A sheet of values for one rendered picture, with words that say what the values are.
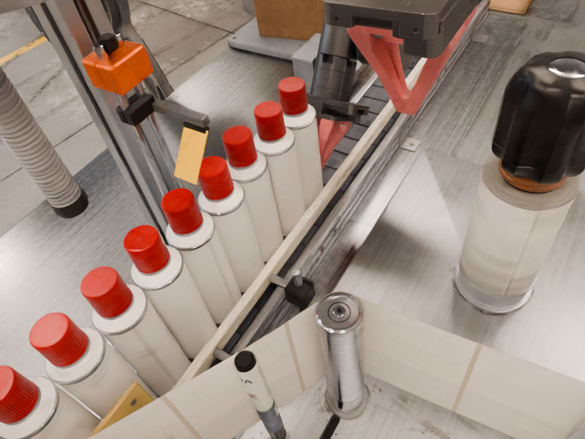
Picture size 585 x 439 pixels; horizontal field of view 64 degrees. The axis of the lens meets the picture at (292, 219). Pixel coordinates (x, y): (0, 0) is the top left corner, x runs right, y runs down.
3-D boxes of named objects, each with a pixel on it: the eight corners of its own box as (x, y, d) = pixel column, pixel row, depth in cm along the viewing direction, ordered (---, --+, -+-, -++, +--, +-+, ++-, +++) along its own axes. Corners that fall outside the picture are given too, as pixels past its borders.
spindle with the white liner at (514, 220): (519, 325, 54) (626, 114, 32) (443, 294, 58) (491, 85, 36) (539, 268, 59) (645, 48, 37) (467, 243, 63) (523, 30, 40)
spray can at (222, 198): (258, 299, 61) (221, 188, 46) (223, 288, 63) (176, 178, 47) (273, 267, 64) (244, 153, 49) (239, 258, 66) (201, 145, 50)
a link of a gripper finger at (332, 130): (323, 174, 65) (337, 105, 62) (279, 161, 68) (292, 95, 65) (343, 170, 71) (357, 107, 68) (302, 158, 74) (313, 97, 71)
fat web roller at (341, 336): (356, 427, 49) (352, 347, 35) (318, 405, 51) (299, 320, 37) (374, 389, 52) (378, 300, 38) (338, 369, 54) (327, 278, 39)
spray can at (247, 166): (270, 270, 64) (239, 156, 48) (241, 254, 66) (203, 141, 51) (292, 243, 66) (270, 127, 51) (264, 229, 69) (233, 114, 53)
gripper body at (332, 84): (350, 118, 62) (362, 60, 60) (285, 103, 66) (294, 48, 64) (367, 118, 67) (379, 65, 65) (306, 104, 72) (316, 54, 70)
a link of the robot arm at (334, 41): (339, 14, 67) (318, 4, 62) (383, 18, 63) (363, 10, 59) (329, 64, 69) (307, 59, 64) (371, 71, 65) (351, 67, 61)
